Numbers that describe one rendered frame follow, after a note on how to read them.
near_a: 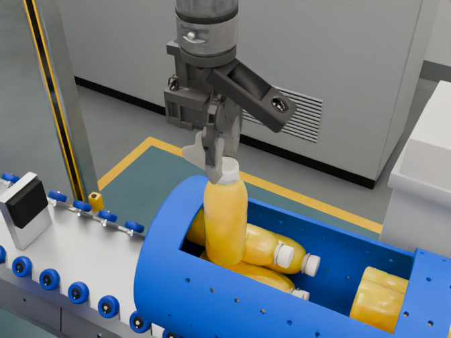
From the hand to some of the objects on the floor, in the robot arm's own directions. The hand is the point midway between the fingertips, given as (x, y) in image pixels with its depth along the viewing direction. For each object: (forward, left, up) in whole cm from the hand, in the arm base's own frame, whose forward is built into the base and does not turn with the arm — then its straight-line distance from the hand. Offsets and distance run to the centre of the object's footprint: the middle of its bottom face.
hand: (225, 169), depth 77 cm
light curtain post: (-19, -78, -130) cm, 153 cm away
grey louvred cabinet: (-156, -149, -123) cm, 249 cm away
